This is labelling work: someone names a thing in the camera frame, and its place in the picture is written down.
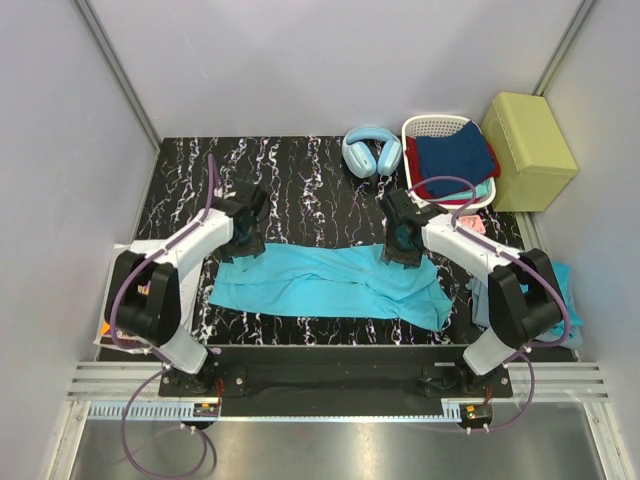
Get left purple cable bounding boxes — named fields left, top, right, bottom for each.
left=108, top=153, right=224, bottom=474

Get turquoise t-shirt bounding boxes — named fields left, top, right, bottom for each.
left=209, top=243, right=452, bottom=331

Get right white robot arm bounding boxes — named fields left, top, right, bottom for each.
left=380, top=190, right=571, bottom=397

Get navy blue folded t-shirt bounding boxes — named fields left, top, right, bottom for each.
left=415, top=122, right=498, bottom=186

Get pink cube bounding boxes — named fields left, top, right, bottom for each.
left=458, top=215, right=486, bottom=235

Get pile of teal t-shirts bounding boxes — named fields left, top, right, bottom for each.
left=467, top=261, right=583, bottom=349

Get yellow-green storage box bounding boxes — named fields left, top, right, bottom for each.
left=481, top=92, right=579, bottom=212

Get teal folded t-shirt in basket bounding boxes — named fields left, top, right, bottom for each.
left=442, top=180, right=492, bottom=204

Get white paper sheets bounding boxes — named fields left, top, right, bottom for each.
left=93, top=240, right=202, bottom=351

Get light blue headphones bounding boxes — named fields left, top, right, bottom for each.
left=341, top=127, right=403, bottom=179

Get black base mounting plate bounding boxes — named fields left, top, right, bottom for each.
left=159, top=346, right=513, bottom=419

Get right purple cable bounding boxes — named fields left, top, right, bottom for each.
left=407, top=175, right=574, bottom=434

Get aluminium rail frame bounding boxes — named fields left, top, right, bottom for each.
left=44, top=360, right=636, bottom=479

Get purple cable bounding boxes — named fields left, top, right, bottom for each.
left=108, top=153, right=224, bottom=474
left=407, top=175, right=574, bottom=434

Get white plastic laundry basket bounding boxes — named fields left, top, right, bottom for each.
left=401, top=114, right=496, bottom=215

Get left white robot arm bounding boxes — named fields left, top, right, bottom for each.
left=104, top=182, right=269, bottom=396

